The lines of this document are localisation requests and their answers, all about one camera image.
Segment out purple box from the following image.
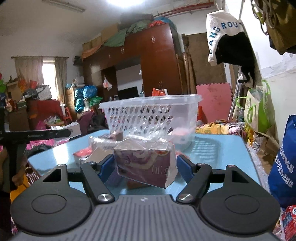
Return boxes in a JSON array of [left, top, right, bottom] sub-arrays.
[[113, 138, 178, 188]]

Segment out person's left hand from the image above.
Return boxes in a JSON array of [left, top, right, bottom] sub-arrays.
[[1, 147, 28, 193]]

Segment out pink floral bedding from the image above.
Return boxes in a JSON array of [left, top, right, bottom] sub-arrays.
[[26, 138, 69, 150]]

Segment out red packet in plastic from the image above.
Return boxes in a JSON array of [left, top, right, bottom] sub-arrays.
[[73, 147, 93, 158]]

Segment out yellow patterned blanket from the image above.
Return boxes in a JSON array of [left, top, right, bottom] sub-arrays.
[[196, 123, 229, 135]]

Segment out white plastic laundry basket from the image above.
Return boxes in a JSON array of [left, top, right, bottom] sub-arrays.
[[99, 94, 202, 151]]

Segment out window curtains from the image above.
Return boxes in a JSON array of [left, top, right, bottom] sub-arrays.
[[12, 56, 68, 103]]

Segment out pink foam mat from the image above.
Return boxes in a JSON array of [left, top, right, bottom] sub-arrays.
[[196, 82, 232, 123]]

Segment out blue shopping bag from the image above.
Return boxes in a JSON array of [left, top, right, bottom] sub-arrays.
[[268, 115, 296, 209]]

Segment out green and white tote bag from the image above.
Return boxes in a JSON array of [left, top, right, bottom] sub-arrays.
[[235, 80, 273, 133]]

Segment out orange hanging bag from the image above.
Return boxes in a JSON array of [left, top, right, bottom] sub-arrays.
[[152, 88, 168, 96]]

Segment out red and blue small box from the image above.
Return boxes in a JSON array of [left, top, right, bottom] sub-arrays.
[[281, 205, 296, 241]]

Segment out dark red wooden wardrobe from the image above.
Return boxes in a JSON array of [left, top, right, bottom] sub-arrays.
[[83, 23, 187, 101]]

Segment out white and black hanging cap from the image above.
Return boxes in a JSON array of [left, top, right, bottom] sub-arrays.
[[206, 10, 255, 82]]

